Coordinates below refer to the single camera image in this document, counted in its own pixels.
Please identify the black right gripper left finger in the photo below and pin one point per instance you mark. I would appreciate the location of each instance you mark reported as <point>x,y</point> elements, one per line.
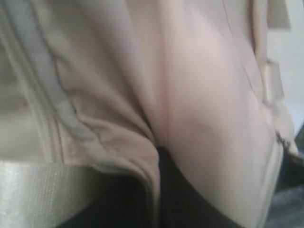
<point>123,205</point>

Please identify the cream fabric bag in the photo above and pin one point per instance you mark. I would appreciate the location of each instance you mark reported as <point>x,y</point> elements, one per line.
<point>90,89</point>

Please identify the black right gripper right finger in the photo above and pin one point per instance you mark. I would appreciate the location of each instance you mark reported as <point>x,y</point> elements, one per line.
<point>181,206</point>

